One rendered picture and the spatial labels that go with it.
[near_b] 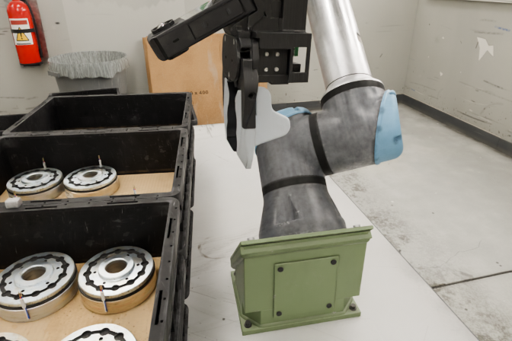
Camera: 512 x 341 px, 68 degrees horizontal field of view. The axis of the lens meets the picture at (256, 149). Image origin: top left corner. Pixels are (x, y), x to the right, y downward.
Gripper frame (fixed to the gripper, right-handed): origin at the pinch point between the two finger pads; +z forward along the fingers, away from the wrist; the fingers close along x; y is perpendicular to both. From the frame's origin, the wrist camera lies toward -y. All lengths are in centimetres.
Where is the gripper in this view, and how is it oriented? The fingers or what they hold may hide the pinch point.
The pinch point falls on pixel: (235, 150)
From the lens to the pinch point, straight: 45.9
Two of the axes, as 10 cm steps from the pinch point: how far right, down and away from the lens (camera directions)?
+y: 9.5, -0.7, 2.9
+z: -0.3, 9.4, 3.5
